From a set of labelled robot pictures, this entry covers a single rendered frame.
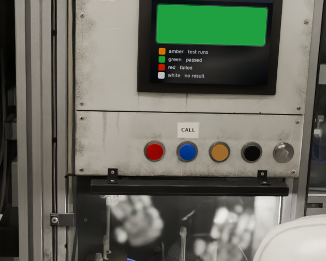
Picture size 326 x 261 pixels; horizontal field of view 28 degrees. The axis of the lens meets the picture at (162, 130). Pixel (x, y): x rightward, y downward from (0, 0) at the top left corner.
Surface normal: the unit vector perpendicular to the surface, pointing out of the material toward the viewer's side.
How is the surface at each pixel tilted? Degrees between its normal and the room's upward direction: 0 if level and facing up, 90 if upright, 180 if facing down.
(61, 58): 90
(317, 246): 36
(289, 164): 90
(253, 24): 90
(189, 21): 90
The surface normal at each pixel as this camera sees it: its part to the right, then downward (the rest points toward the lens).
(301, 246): -0.54, -0.63
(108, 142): 0.07, 0.24
